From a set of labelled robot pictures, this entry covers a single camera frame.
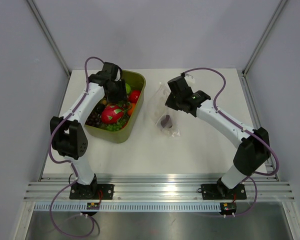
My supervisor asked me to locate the red apple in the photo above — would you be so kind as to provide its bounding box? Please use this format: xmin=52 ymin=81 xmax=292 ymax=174
xmin=128 ymin=90 xmax=141 ymax=104

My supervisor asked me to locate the clear zip top bag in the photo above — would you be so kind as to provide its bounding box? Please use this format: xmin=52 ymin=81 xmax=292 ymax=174
xmin=146 ymin=82 xmax=181 ymax=138

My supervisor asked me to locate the red grape bunch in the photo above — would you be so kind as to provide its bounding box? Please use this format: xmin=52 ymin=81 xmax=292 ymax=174
xmin=160 ymin=114 xmax=173 ymax=129

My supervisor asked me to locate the olive green plastic bin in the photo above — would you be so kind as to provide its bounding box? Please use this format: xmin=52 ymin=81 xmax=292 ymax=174
xmin=84 ymin=70 xmax=146 ymax=144

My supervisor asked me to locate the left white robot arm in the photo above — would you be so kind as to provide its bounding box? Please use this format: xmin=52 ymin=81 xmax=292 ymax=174
xmin=48 ymin=62 xmax=127 ymax=199

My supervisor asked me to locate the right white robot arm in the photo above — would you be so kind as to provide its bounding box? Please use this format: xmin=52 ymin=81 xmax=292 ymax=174
xmin=165 ymin=76 xmax=271 ymax=198

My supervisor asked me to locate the tan longan bunch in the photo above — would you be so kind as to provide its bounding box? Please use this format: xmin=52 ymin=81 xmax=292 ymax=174
xmin=100 ymin=98 xmax=110 ymax=106

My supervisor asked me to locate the pink dragon fruit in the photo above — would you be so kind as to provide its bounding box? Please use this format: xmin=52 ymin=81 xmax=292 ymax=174
xmin=101 ymin=105 xmax=125 ymax=124

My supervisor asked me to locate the orange fruit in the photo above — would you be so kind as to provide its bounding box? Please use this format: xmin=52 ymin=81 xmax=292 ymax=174
xmin=126 ymin=103 xmax=136 ymax=117

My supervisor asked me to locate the dark purple grape bunch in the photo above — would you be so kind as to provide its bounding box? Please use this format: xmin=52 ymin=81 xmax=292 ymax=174
xmin=85 ymin=103 xmax=106 ymax=128

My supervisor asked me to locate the green grape bunch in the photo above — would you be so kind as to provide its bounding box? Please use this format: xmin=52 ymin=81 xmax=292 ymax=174
xmin=105 ymin=118 xmax=128 ymax=132

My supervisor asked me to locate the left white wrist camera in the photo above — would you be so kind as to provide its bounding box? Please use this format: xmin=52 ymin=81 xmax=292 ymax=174
xmin=114 ymin=67 xmax=123 ymax=82

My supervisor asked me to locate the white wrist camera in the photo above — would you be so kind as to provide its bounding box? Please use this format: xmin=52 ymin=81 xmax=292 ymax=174
xmin=180 ymin=72 xmax=196 ymax=84
xmin=114 ymin=67 xmax=123 ymax=82

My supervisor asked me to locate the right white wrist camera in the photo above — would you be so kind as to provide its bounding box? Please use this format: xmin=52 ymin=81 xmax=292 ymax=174
xmin=180 ymin=72 xmax=196 ymax=84

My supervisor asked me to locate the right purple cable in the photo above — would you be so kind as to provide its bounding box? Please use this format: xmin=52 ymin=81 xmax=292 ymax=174
xmin=181 ymin=67 xmax=282 ymax=217

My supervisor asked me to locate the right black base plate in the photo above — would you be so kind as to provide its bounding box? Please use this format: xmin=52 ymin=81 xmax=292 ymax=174
xmin=197 ymin=183 xmax=247 ymax=200

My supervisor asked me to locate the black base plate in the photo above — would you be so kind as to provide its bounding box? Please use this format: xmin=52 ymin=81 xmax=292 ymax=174
xmin=69 ymin=183 xmax=114 ymax=200
xmin=197 ymin=183 xmax=247 ymax=200

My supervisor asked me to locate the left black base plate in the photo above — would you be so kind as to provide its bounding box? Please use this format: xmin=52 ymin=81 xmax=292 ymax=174
xmin=69 ymin=183 xmax=114 ymax=200

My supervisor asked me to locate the left aluminium frame post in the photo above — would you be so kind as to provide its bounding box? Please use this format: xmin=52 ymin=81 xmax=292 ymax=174
xmin=25 ymin=0 xmax=72 ymax=79

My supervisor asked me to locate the aluminium frame post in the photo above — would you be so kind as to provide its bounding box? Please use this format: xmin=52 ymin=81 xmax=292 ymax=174
xmin=25 ymin=0 xmax=72 ymax=79
xmin=242 ymin=0 xmax=289 ymax=77

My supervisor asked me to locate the aluminium mounting rail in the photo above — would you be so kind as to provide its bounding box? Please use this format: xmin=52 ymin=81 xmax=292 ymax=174
xmin=23 ymin=173 xmax=295 ymax=202

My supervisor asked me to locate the white slotted cable duct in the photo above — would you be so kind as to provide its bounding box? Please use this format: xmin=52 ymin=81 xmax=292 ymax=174
xmin=33 ymin=201 xmax=222 ymax=213

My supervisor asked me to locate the right aluminium frame post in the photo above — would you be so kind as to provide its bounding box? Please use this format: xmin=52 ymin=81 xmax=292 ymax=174
xmin=242 ymin=0 xmax=289 ymax=77

